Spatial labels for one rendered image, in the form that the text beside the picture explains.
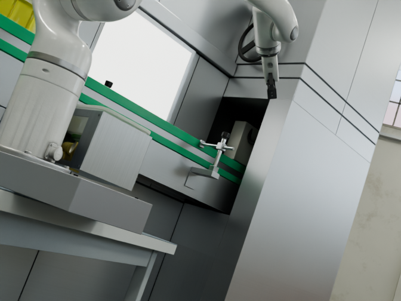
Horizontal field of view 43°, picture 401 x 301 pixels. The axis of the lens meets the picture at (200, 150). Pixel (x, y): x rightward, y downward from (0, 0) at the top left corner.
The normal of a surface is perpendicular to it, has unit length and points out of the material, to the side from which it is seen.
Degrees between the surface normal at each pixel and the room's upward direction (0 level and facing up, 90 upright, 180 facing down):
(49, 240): 90
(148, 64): 90
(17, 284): 90
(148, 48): 90
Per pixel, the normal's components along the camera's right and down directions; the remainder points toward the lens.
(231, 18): 0.68, 0.11
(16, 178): -0.25, -0.27
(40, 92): 0.19, -0.08
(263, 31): -0.61, 0.55
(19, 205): 0.91, 0.27
